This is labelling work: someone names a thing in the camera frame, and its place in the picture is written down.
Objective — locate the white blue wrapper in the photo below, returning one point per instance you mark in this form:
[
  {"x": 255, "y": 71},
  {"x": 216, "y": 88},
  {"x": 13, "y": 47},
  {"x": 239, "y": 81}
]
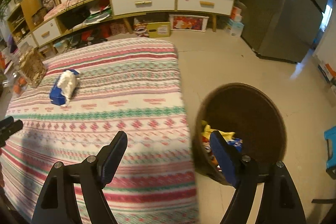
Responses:
[{"x": 236, "y": 142}]

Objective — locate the clear jar of seeds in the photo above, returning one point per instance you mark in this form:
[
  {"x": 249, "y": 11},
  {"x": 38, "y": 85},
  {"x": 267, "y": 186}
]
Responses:
[{"x": 31, "y": 65}]

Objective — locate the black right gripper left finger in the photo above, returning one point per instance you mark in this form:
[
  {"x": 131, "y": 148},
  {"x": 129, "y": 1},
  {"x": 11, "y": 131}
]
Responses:
[{"x": 57, "y": 201}]

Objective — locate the red cartoon drink can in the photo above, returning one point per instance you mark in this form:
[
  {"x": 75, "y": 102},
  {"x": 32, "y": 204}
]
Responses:
[{"x": 207, "y": 147}]

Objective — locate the blue biscuit box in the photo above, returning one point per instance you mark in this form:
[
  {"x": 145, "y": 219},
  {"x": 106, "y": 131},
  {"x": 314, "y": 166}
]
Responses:
[{"x": 55, "y": 93}]

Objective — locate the blue plastic stool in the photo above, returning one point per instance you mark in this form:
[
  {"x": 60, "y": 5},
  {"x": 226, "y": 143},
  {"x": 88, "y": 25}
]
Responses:
[{"x": 329, "y": 136}]

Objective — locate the yellow cardboard box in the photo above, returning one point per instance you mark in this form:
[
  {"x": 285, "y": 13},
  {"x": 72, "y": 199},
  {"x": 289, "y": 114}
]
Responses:
[{"x": 158, "y": 29}]

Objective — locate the grey refrigerator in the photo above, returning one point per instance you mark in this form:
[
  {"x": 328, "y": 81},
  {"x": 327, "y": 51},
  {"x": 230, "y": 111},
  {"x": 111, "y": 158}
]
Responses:
[{"x": 282, "y": 29}]

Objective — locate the white wooden tv cabinet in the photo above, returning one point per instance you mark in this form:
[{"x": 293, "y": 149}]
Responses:
[{"x": 54, "y": 27}]

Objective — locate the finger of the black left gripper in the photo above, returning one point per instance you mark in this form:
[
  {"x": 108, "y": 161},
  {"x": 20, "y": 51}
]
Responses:
[{"x": 8, "y": 127}]

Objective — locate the crumpled white tissue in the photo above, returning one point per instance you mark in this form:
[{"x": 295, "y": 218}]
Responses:
[{"x": 67, "y": 83}]

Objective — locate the clear box of tangerines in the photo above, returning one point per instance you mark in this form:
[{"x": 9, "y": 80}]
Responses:
[{"x": 16, "y": 83}]

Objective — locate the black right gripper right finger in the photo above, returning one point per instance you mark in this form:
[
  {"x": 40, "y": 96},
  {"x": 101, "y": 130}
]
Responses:
[{"x": 280, "y": 202}]

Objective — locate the framed red picture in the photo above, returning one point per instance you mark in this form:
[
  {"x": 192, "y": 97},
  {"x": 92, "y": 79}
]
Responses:
[{"x": 188, "y": 22}]

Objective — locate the patterned knit tablecloth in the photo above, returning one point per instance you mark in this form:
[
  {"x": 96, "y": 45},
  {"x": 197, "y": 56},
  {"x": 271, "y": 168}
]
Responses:
[{"x": 130, "y": 85}]

